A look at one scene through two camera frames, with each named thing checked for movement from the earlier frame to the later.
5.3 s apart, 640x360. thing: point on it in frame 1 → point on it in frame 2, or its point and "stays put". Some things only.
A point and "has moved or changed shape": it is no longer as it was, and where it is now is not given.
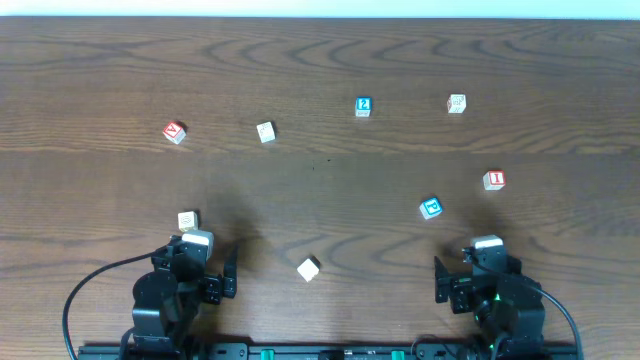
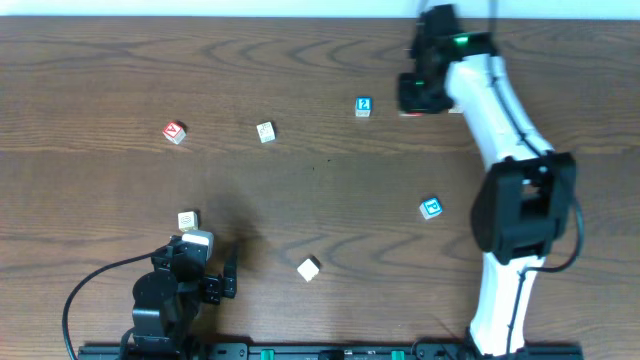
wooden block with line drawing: x=267 y=132 stays put
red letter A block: x=174 y=132 stays put
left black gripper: x=213 y=289 stays put
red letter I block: x=494 y=180 has moved or changed shape
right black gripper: x=459 y=292 → x=417 y=100
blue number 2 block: x=363 y=106 stays put
